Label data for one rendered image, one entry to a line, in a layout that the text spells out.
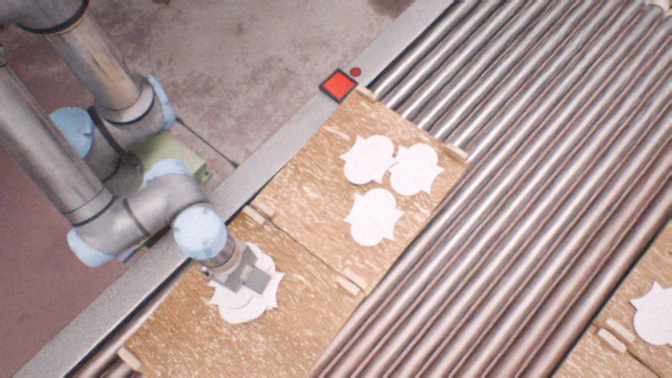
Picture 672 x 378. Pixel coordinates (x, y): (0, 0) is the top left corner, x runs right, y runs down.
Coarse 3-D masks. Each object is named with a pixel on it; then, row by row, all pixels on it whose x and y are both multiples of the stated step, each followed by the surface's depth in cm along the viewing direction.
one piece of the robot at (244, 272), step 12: (240, 240) 96; (240, 252) 94; (252, 252) 100; (240, 264) 97; (252, 264) 103; (216, 276) 93; (228, 276) 94; (240, 276) 99; (252, 276) 100; (264, 276) 100; (228, 288) 98; (240, 288) 102; (252, 288) 99; (264, 288) 100
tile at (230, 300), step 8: (256, 248) 111; (256, 264) 109; (264, 264) 109; (272, 264) 109; (224, 288) 108; (248, 288) 108; (224, 296) 107; (232, 296) 107; (240, 296) 107; (248, 296) 107; (256, 296) 107; (224, 304) 106; (232, 304) 106; (240, 304) 106
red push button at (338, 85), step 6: (336, 78) 133; (342, 78) 133; (330, 84) 132; (336, 84) 132; (342, 84) 132; (348, 84) 132; (330, 90) 131; (336, 90) 131; (342, 90) 131; (348, 90) 131; (336, 96) 131
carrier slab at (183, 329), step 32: (256, 224) 117; (288, 256) 114; (192, 288) 112; (288, 288) 111; (320, 288) 111; (160, 320) 110; (192, 320) 110; (224, 320) 109; (256, 320) 109; (288, 320) 109; (320, 320) 108; (160, 352) 107; (192, 352) 107; (224, 352) 107; (256, 352) 107; (288, 352) 106; (320, 352) 106
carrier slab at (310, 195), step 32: (352, 96) 129; (320, 128) 126; (352, 128) 126; (384, 128) 126; (416, 128) 125; (320, 160) 123; (448, 160) 121; (288, 192) 120; (320, 192) 120; (352, 192) 119; (448, 192) 119; (288, 224) 117; (320, 224) 117; (416, 224) 116; (320, 256) 114; (352, 256) 113; (384, 256) 113
